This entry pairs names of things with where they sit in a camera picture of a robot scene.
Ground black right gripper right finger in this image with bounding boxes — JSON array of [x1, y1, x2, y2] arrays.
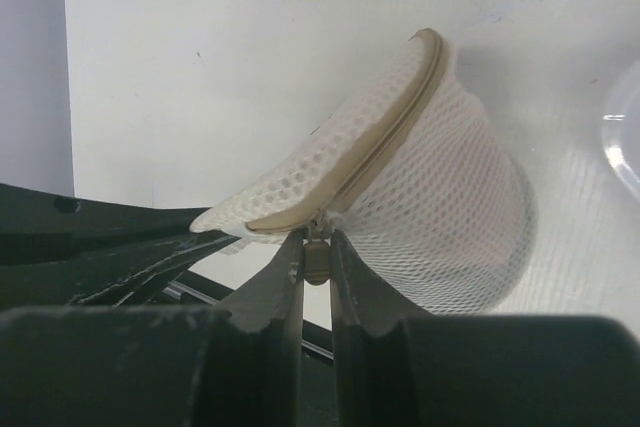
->
[[330, 232, 639, 426]]

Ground white perforated plastic basket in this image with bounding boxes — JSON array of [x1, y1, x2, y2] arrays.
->
[[602, 61, 640, 184]]

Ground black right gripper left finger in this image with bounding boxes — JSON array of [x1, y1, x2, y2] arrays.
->
[[1, 233, 304, 426]]

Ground white mesh laundry bag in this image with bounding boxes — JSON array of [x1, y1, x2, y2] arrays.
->
[[190, 29, 536, 314]]

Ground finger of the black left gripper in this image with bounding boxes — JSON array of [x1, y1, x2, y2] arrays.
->
[[1, 184, 205, 265], [1, 231, 237, 311]]

